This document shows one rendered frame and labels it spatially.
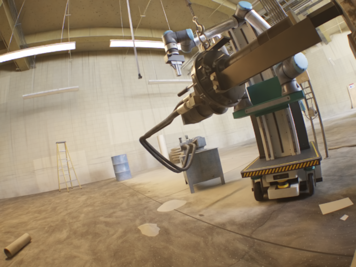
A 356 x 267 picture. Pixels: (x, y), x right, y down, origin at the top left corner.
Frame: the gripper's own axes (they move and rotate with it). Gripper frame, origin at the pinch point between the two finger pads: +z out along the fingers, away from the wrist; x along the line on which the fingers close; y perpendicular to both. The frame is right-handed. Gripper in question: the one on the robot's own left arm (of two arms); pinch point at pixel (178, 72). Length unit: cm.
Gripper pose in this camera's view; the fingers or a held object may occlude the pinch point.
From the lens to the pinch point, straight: 113.5
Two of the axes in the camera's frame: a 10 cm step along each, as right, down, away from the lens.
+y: 4.6, -1.9, -8.7
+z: 2.3, 9.7, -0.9
